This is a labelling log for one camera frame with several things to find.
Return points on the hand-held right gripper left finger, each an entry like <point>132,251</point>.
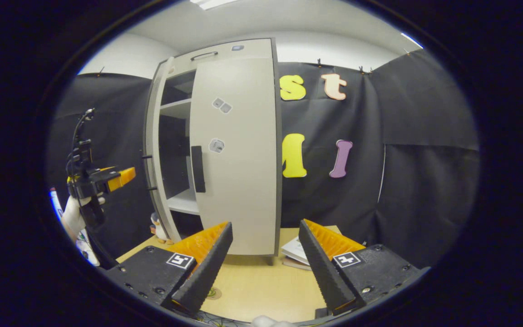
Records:
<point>207,268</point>

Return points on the stack of books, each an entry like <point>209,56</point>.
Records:
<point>295,250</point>

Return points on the white cabinet door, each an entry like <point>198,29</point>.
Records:
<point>152,150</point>
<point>243,181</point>

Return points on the large ceiling light panel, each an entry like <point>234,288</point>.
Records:
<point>211,3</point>

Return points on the black backdrop cloth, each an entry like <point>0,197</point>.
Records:
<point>425,181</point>

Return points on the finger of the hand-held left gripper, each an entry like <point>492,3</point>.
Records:
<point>123,177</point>

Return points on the white and grey cabinet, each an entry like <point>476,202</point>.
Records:
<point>180,204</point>

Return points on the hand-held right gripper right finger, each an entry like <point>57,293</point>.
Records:
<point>323,268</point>

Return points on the bright printed poster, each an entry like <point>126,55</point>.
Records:
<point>56,204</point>

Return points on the penguin plush toy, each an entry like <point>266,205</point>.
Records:
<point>159,227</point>

